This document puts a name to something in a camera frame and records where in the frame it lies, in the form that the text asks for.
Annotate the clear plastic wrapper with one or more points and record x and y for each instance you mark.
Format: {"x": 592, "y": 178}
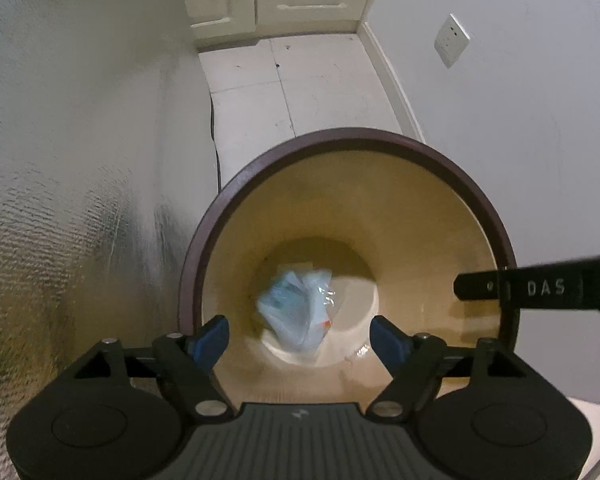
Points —
{"x": 295, "y": 310}

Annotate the silver foil sheet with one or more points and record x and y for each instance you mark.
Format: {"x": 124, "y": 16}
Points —
{"x": 80, "y": 160}

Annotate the white wall socket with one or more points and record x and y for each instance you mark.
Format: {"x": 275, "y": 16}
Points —
{"x": 451, "y": 40}

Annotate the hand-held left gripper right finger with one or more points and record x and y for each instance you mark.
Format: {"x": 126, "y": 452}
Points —
{"x": 385, "y": 340}

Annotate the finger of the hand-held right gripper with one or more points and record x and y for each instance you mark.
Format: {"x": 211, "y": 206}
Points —
{"x": 477, "y": 286}

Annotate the brown rimmed beige trash bin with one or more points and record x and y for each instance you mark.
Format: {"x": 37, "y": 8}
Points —
{"x": 430, "y": 220}

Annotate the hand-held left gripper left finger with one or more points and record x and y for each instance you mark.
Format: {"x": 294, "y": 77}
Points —
{"x": 212, "y": 336}

